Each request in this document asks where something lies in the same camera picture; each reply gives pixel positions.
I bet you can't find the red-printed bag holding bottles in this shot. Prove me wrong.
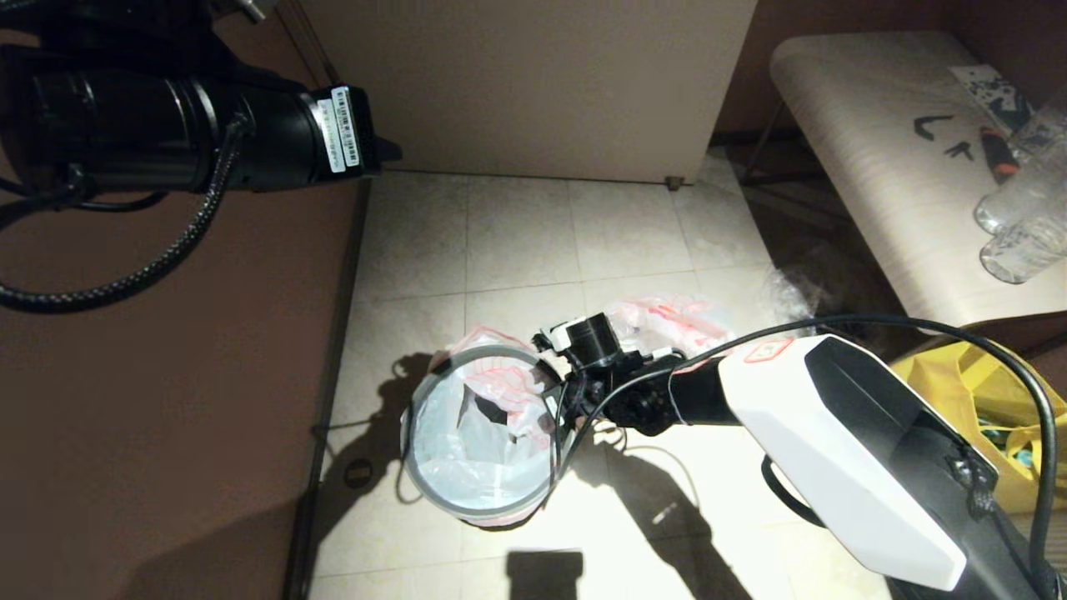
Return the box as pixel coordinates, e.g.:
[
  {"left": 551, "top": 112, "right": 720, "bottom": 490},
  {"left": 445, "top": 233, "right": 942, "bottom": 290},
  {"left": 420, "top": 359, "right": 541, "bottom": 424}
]
[{"left": 609, "top": 293, "right": 739, "bottom": 358}]

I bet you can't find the red-printed plastic bag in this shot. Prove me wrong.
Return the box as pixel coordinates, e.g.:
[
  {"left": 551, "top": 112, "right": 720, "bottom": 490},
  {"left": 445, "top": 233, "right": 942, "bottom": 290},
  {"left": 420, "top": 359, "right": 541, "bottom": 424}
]
[{"left": 400, "top": 325, "right": 568, "bottom": 529}]

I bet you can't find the grey bin rim ring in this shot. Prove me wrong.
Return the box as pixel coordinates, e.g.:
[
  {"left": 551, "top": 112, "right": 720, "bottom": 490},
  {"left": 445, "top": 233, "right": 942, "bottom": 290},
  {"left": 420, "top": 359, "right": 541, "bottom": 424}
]
[{"left": 402, "top": 343, "right": 578, "bottom": 523}]

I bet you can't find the yellow fabric tote bag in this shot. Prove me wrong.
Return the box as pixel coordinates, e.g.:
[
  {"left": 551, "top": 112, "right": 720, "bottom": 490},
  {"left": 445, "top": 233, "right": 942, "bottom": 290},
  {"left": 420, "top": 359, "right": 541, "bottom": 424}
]
[{"left": 890, "top": 340, "right": 1067, "bottom": 514}]

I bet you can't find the small black lamp box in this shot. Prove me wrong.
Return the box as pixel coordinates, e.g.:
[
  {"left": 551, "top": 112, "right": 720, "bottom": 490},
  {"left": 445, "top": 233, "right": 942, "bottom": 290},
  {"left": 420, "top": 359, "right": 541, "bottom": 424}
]
[{"left": 307, "top": 83, "right": 378, "bottom": 178}]

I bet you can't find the white cabinet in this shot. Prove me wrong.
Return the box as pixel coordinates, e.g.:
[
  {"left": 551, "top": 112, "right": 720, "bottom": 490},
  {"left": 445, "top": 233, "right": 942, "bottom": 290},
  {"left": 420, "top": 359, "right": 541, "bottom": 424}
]
[{"left": 298, "top": 0, "right": 760, "bottom": 194}]

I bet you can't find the crumpled clear plastic wrap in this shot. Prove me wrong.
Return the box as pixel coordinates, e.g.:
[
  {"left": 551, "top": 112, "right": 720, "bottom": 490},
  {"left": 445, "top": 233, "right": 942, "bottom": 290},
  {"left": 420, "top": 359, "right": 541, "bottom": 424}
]
[{"left": 765, "top": 267, "right": 824, "bottom": 324}]

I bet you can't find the white wood-grain table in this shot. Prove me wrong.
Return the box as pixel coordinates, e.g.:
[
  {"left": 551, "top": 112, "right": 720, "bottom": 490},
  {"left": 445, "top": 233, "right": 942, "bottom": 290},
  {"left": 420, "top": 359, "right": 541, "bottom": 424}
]
[{"left": 740, "top": 32, "right": 1067, "bottom": 328}]

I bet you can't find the teal printed packet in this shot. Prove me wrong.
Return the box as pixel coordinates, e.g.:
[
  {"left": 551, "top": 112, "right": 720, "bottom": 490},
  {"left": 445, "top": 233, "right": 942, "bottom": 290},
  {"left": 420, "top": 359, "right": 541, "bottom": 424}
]
[{"left": 979, "top": 421, "right": 1043, "bottom": 480}]

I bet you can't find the clear plastic water bottle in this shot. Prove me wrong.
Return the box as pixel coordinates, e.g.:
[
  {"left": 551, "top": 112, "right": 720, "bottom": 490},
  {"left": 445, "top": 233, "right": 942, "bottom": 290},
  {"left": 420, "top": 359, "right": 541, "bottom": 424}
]
[
  {"left": 972, "top": 90, "right": 1067, "bottom": 237},
  {"left": 979, "top": 212, "right": 1067, "bottom": 286}
]

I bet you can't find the red and black tool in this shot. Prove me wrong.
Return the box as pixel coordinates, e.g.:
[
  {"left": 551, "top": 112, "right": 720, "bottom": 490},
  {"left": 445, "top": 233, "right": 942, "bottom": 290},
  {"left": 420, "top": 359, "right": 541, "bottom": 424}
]
[{"left": 976, "top": 127, "right": 1020, "bottom": 185}]

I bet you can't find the blue printed paper sheet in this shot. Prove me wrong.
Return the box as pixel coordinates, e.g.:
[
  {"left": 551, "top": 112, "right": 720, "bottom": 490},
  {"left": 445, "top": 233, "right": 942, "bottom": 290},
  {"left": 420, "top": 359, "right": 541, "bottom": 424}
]
[{"left": 947, "top": 64, "right": 1044, "bottom": 138}]

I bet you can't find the black and white wrist camera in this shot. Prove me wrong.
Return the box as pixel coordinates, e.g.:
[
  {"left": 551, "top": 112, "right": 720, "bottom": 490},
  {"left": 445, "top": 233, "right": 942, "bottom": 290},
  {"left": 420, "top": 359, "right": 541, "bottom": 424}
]
[{"left": 531, "top": 320, "right": 594, "bottom": 358}]

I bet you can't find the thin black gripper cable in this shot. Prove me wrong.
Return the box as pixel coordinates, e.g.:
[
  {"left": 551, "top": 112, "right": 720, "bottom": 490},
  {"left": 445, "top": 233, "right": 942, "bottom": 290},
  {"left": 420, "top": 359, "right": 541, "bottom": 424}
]
[{"left": 540, "top": 367, "right": 668, "bottom": 505}]

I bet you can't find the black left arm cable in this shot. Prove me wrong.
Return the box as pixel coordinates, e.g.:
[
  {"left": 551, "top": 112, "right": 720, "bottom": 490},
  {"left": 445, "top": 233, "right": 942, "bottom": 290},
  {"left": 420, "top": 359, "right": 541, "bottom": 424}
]
[{"left": 0, "top": 179, "right": 168, "bottom": 234}]

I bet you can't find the braided black gripper cable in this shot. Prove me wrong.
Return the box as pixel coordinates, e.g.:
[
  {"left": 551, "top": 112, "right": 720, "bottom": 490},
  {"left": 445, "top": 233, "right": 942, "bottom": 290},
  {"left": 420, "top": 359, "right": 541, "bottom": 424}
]
[{"left": 0, "top": 115, "right": 253, "bottom": 315}]

